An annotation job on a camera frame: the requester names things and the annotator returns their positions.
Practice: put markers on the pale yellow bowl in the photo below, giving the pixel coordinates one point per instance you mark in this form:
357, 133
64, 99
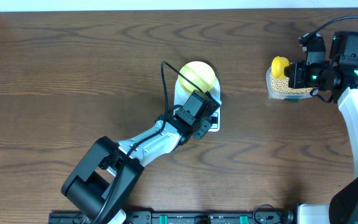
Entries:
199, 73

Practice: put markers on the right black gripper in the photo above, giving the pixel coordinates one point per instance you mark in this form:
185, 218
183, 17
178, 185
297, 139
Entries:
295, 76

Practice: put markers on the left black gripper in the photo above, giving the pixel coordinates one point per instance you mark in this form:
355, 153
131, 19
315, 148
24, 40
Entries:
204, 127

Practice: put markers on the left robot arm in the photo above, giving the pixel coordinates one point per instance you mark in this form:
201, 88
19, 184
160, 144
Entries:
105, 177

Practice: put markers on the white digital kitchen scale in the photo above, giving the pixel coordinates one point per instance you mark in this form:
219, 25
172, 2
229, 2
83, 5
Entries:
181, 97

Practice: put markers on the yellow measuring scoop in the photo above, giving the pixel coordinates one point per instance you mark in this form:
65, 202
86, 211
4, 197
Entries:
278, 67

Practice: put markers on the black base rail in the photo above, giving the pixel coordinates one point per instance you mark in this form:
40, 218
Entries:
267, 216

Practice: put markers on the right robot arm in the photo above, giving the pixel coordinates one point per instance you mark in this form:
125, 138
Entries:
343, 57

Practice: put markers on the soybeans in container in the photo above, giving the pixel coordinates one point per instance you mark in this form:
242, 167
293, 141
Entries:
281, 85

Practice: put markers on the clear plastic container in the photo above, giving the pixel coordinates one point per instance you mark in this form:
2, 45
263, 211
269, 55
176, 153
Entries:
282, 96

